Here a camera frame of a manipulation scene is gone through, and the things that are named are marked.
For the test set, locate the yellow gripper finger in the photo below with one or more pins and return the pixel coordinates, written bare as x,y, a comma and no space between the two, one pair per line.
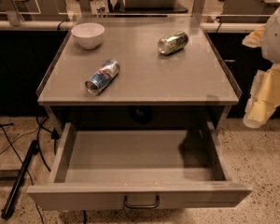
255,38
264,97

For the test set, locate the blue silver redbull can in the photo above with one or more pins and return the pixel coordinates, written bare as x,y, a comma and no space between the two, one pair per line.
102,77

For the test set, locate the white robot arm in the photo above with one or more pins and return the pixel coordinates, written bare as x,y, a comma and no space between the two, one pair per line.
270,48

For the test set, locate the green soda can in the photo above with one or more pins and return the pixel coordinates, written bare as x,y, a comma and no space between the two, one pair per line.
173,43

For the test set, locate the grey open top drawer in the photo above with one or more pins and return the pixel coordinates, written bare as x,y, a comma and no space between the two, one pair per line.
96,169

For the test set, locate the silver hp laptop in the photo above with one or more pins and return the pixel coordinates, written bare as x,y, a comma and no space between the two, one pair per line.
149,6

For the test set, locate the grey cabinet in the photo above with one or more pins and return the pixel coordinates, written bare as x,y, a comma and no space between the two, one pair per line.
193,75

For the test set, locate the clear water bottle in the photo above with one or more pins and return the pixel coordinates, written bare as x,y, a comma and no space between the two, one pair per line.
100,8

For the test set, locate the white ceramic bowl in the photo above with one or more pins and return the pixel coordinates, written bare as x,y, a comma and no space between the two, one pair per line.
89,35

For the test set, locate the black bar on floor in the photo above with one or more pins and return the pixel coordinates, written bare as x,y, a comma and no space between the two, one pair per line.
7,211

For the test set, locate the clear acrylic barrier panel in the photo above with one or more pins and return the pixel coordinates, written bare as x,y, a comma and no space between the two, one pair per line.
16,12

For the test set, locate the dark metal drawer handle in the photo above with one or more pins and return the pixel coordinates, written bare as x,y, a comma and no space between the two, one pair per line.
141,204

